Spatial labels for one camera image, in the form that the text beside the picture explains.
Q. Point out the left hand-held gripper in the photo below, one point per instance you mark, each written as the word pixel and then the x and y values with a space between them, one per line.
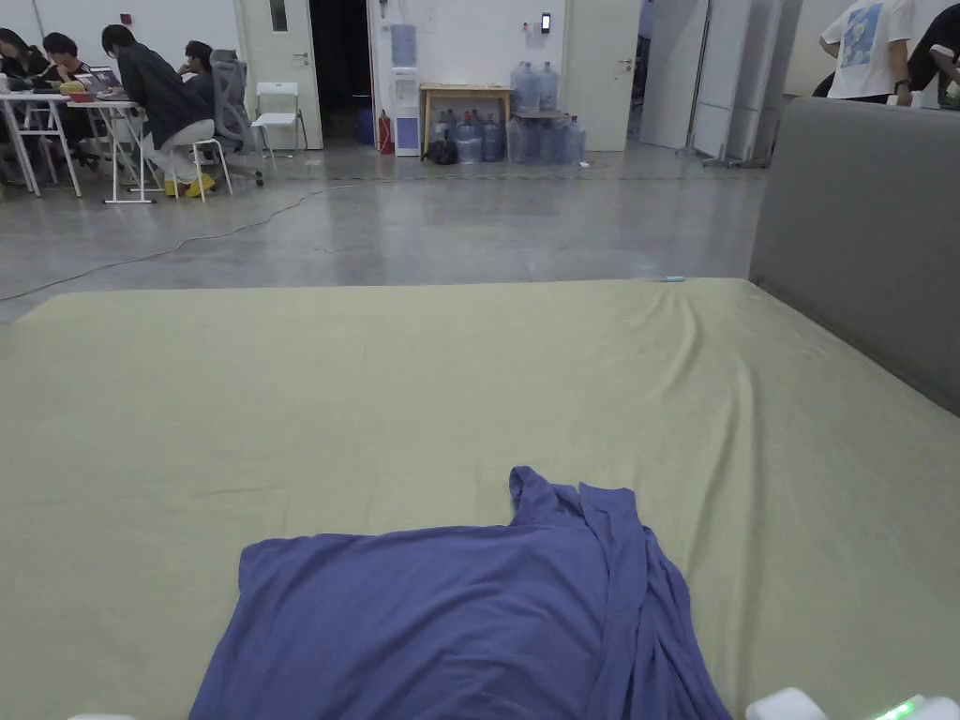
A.
pixel 101 717

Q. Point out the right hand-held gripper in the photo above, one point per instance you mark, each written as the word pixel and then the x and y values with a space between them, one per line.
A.
pixel 784 706

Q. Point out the blue shirt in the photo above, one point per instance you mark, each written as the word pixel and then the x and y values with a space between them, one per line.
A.
pixel 450 615

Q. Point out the bed with pale green sheet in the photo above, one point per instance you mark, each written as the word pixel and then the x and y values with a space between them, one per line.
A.
pixel 375 390

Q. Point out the grey padded headboard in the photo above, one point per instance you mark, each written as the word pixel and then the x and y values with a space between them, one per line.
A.
pixel 862 225

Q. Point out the group of water bottles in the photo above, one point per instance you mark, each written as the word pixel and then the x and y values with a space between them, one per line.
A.
pixel 540 139

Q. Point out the red fire extinguisher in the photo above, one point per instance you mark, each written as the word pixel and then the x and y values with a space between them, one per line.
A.
pixel 385 135

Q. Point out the black bag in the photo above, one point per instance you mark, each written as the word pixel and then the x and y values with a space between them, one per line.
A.
pixel 442 154

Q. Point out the white door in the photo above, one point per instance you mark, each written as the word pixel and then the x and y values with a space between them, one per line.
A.
pixel 600 75
pixel 281 82

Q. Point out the white water dispenser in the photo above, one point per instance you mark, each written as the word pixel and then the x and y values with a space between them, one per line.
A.
pixel 406 105

